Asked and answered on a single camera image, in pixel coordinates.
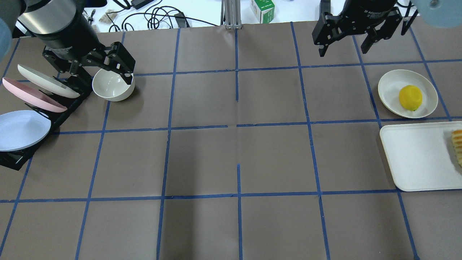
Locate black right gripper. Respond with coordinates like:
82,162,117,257
313,0,403,57

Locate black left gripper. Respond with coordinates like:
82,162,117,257
42,18,136,95

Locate white bowl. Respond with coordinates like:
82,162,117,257
92,69,135,101

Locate yellow lemon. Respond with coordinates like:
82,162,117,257
398,84,423,111

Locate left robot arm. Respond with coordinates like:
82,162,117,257
1,0,135,84

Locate cream plate in rack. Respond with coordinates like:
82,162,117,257
17,64,80,99

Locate cream round plate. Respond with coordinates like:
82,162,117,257
378,69,439,118

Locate pink plate in rack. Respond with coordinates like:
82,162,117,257
2,77,67,113

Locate black power adapter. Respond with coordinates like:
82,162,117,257
130,0,154,10

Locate green white carton box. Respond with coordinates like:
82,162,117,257
250,0,275,23

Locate light blue plate in rack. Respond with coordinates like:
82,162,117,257
0,110,51,152

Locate black plate rack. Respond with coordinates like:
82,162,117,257
1,73,92,170

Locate cream rectangular tray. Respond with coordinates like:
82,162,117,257
379,122,462,191

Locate sliced yellow pineapple toy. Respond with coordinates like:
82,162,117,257
451,129,462,167

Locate aluminium frame post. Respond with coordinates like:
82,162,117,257
221,0,241,30

